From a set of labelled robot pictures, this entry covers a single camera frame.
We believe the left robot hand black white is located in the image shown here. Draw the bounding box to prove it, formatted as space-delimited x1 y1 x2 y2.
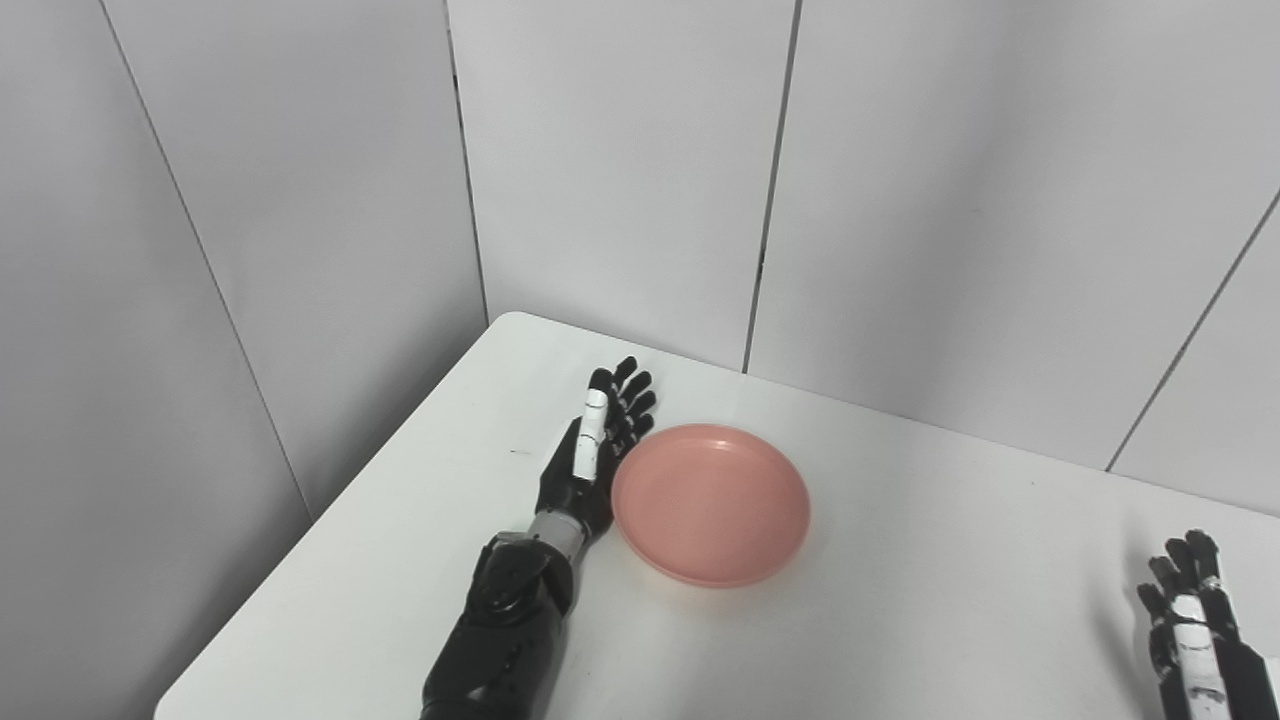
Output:
535 356 658 546

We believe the pink round plate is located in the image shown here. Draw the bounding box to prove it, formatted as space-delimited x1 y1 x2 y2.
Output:
611 423 812 589

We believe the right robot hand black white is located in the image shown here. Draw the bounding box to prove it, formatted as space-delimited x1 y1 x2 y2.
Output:
1136 529 1280 720

